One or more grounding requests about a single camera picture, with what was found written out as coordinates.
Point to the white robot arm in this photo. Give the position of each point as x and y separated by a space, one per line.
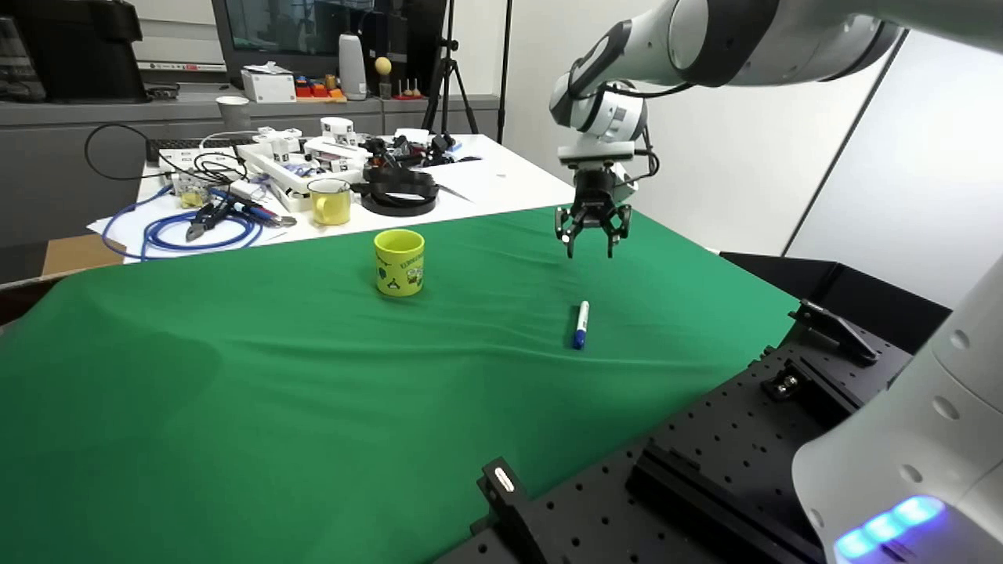
706 44

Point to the white blue marker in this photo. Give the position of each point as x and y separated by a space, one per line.
581 328

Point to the clear cup yellow liquid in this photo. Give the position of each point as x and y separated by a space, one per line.
329 202

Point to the yellow ball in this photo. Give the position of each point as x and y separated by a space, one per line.
385 67

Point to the black camera tripod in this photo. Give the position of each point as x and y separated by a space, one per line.
447 80

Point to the green table cloth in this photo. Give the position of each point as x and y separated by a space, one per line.
274 410

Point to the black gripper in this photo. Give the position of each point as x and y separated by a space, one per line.
600 192

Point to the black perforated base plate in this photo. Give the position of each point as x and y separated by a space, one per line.
714 483

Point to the yellow plastic mug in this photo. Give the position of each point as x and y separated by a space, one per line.
398 260

